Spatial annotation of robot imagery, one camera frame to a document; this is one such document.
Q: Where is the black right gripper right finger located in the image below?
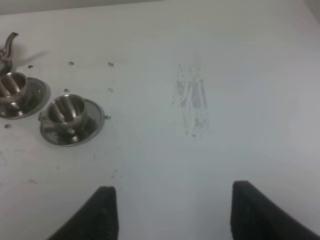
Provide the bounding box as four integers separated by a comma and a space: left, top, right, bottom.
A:
230, 180, 320, 240

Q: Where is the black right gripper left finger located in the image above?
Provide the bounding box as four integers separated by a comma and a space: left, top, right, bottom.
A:
49, 186, 119, 240

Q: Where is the stainless steel teapot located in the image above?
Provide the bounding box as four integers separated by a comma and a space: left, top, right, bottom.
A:
0, 32, 19, 76

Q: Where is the near stainless steel saucer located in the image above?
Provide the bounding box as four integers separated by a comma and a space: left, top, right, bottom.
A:
40, 98, 106, 147

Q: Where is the stainless steel saucer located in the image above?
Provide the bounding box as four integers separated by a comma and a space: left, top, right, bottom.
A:
0, 77, 51, 120
40, 98, 106, 147

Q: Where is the near stainless steel teacup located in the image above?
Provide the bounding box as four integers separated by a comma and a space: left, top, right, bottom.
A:
38, 94, 89, 131

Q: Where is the stainless steel teacup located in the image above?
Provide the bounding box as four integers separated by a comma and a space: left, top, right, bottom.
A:
38, 94, 89, 131
0, 72, 28, 104

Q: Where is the far stainless steel saucer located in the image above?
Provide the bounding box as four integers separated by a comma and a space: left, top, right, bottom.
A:
0, 77, 51, 120

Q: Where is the far stainless steel teacup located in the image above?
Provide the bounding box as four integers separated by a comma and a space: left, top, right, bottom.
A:
0, 72, 28, 104

